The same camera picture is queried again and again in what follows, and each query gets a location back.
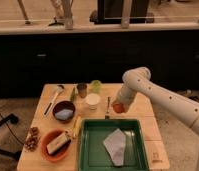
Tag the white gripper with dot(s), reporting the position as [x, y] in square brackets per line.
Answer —
[125, 96]

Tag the red orange apple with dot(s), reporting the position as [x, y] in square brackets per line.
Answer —
[118, 108]

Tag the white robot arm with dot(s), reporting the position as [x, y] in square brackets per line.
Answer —
[138, 81]

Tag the green plastic tray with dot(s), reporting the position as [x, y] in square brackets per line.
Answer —
[93, 155]

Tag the metal fork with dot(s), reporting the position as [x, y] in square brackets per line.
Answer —
[107, 109]

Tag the green translucent cup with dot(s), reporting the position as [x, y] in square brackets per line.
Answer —
[95, 86]

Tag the white cup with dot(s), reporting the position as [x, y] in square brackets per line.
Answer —
[92, 100]

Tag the small metal cup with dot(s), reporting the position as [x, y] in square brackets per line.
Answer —
[82, 89]

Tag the grey folded cloth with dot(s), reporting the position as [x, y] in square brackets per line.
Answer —
[115, 144]

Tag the green chili pepper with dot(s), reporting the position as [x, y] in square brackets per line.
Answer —
[73, 95]

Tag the yellow banana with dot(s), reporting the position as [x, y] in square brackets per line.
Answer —
[76, 127]

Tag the dark purple bowl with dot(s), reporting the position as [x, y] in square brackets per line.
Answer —
[64, 111]

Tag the tan block sponge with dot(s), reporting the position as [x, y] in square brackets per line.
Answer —
[58, 142]

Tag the orange bowl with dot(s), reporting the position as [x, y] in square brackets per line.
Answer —
[60, 153]

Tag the brown nut cluster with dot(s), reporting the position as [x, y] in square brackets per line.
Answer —
[31, 142]

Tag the black stand base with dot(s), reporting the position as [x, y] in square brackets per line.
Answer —
[6, 122]

